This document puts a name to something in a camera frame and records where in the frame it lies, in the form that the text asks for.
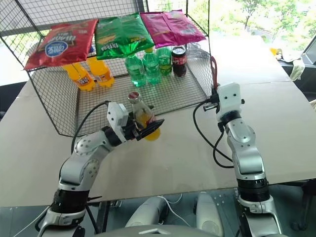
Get red bottle opener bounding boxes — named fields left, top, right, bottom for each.
left=210, top=56, right=221, bottom=90

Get green soda plastic bottle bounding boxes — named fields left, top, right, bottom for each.
left=142, top=48, right=162, bottom=85
left=124, top=54, right=147, bottom=88

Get grey rounded robot leg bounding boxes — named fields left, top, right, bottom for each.
left=124, top=196, right=171, bottom=228
left=196, top=192, right=224, bottom=237

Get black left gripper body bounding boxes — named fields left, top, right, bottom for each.
left=122, top=112, right=139, bottom=142

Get green chip bag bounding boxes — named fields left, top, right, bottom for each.
left=94, top=12, right=156, bottom=61

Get black stand legs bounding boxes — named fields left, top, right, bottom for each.
left=85, top=196, right=111, bottom=235

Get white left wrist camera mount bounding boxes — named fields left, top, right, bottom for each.
left=106, top=102, right=129, bottom=144

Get magenta chip bag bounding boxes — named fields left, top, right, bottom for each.
left=140, top=9, right=207, bottom=49

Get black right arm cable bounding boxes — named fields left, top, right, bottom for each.
left=193, top=99, right=234, bottom=169

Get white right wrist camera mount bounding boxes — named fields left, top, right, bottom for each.
left=216, top=83, right=245, bottom=117

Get glass bottle with orange drink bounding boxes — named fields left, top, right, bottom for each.
left=127, top=91, right=161, bottom=142

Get yellow object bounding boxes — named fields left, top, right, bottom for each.
left=269, top=47, right=283, bottom=60

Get black monitor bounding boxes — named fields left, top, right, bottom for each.
left=299, top=39, right=316, bottom=68

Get small green soda bottle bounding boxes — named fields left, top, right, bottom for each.
left=156, top=46, right=173, bottom=77

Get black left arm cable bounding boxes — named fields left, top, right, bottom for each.
left=71, top=100, right=111, bottom=154

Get white crumpled cloth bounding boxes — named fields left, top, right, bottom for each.
left=289, top=57, right=307, bottom=81

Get black wire mesh rack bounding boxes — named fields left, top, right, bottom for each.
left=0, top=0, right=218, bottom=137

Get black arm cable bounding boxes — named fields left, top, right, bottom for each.
left=71, top=100, right=111, bottom=154
left=193, top=99, right=234, bottom=169

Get dark cola plastic bottle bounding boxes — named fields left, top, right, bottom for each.
left=171, top=45, right=188, bottom=78

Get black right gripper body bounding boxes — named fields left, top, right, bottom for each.
left=202, top=91, right=223, bottom=115

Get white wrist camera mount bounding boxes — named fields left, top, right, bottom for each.
left=106, top=102, right=129, bottom=144
left=216, top=83, right=245, bottom=117

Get thin white cable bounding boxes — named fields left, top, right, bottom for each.
left=157, top=193, right=191, bottom=227

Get grey robot torso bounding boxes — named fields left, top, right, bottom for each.
left=93, top=223, right=223, bottom=237

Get orange soda plastic bottle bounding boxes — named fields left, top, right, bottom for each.
left=87, top=56, right=115, bottom=88
left=62, top=63, right=96, bottom=92

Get red chip bag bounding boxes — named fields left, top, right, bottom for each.
left=24, top=18, right=99, bottom=71

